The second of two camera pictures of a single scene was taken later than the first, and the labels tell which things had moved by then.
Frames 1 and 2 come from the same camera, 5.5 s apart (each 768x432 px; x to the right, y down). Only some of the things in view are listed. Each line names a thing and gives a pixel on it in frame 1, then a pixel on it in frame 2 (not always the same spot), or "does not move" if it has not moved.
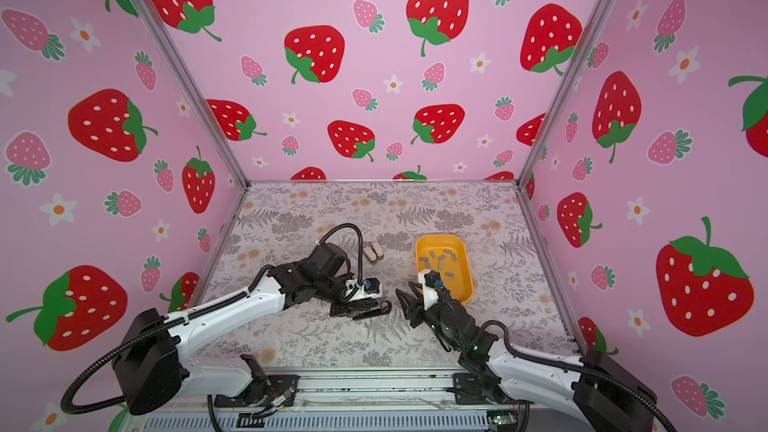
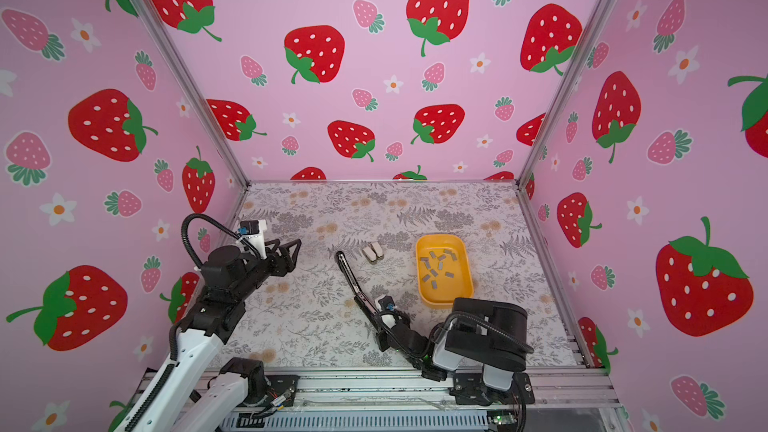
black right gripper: [412, 309] → [380, 338]
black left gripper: [342, 309] → [287, 264]
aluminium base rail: [399, 401] does not move
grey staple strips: [440, 265] does not move
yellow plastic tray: [447, 254] does not move
